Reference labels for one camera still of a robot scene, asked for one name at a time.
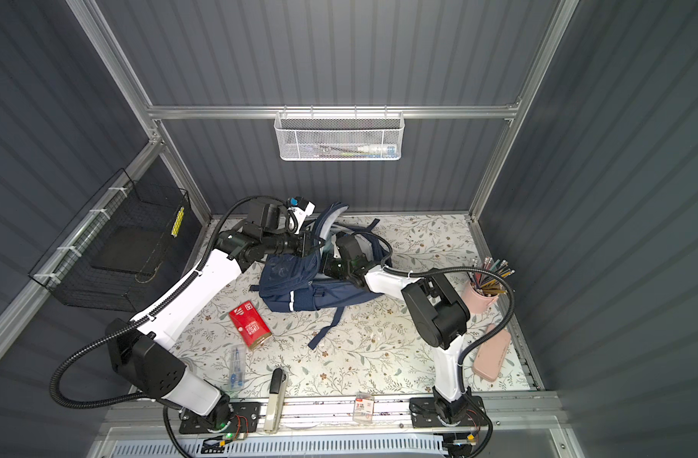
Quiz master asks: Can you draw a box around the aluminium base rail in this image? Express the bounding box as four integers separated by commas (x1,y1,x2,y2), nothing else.
179,392,488,442

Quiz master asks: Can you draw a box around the clear pen pouch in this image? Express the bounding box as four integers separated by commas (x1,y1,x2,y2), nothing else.
229,345,247,392

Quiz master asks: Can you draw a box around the black wire wall basket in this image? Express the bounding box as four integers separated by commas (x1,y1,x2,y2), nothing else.
29,177,201,312

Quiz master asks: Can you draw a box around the small clear staples box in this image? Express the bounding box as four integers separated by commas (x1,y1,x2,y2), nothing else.
353,392,375,424

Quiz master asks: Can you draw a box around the red card box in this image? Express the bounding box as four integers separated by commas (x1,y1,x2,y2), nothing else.
229,301,272,350

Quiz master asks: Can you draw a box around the black and cream stapler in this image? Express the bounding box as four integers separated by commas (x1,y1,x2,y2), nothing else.
263,368,287,434

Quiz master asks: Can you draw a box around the white wire mesh basket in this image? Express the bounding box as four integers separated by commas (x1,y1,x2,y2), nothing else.
274,111,406,161

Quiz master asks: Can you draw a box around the navy blue student backpack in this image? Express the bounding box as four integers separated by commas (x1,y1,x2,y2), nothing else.
251,202,391,349

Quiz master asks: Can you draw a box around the black right cable conduit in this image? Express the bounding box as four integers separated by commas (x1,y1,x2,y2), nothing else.
348,230,516,396

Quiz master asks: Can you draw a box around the pink pencil case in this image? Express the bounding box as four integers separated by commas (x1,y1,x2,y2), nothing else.
472,328,511,382

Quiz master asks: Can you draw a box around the pink pencil cup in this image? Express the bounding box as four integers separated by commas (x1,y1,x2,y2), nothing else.
461,281,498,315

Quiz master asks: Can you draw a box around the bundle of coloured pencils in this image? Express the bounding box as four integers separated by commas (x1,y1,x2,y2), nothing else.
469,257,515,297

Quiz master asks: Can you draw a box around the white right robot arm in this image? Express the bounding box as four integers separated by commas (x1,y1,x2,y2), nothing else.
323,232,476,426

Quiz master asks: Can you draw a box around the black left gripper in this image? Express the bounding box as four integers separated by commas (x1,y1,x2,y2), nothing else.
263,228,326,259

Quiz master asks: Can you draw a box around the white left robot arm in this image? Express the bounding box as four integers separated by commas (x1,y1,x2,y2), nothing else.
107,196,318,425

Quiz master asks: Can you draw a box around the black cable conduit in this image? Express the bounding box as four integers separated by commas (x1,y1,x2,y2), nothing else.
348,230,516,396
48,195,270,410

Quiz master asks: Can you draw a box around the black left cable conduit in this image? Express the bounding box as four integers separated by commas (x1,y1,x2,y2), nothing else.
48,195,270,410

